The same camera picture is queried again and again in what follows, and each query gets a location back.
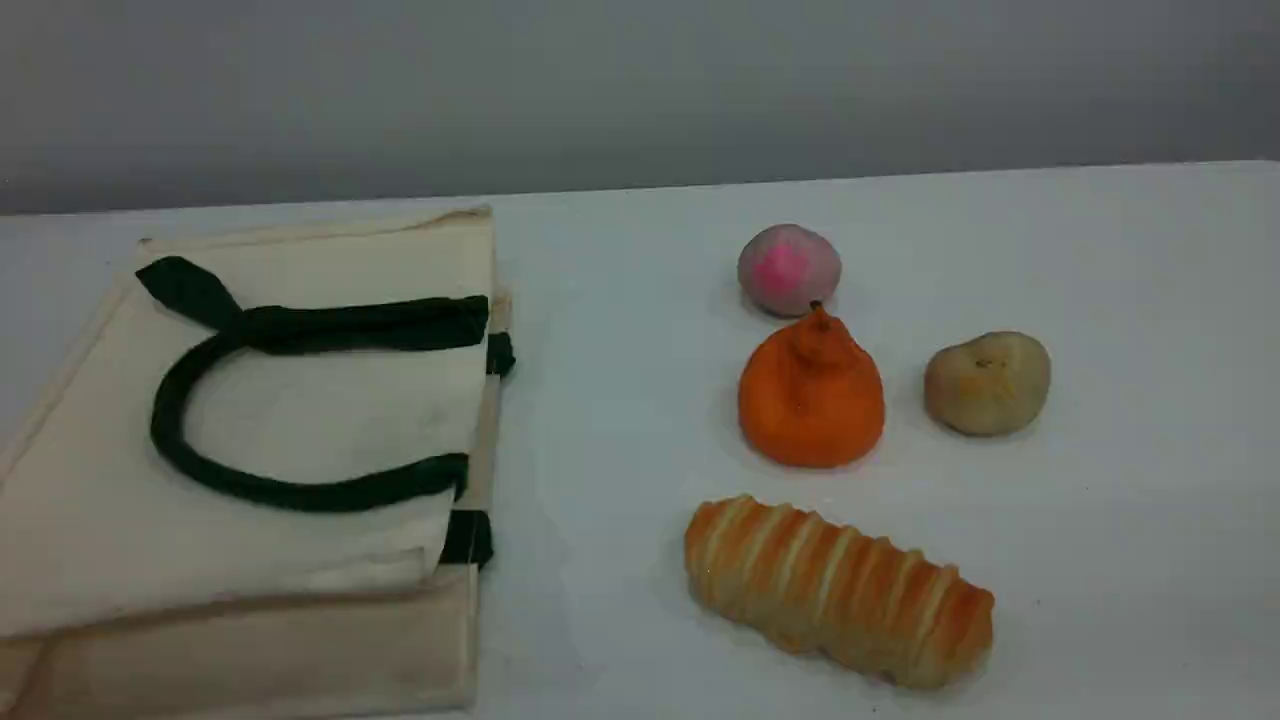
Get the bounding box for orange fruit with stem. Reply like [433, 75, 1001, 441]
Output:
[737, 300, 887, 469]

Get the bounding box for white canvas bag green handles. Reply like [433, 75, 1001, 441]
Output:
[0, 205, 518, 720]

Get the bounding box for long striped bread roll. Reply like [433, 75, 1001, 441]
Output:
[683, 494, 996, 691]

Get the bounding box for brown potato toy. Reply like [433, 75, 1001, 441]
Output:
[923, 331, 1052, 438]

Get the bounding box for pink peach bun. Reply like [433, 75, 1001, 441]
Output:
[737, 223, 843, 318]

